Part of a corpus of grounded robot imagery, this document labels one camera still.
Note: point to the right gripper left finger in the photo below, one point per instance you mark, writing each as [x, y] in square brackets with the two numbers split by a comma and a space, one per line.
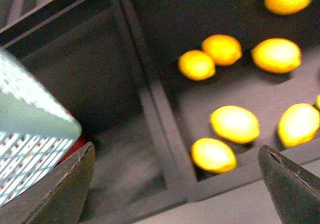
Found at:
[59, 196]

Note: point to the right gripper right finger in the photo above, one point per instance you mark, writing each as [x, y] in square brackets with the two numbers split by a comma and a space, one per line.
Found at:
[293, 189]

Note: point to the light blue plastic basket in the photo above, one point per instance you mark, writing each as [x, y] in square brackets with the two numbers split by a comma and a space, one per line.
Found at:
[36, 130]

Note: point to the black shelf divider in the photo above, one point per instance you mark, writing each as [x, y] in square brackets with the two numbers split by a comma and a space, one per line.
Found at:
[160, 99]

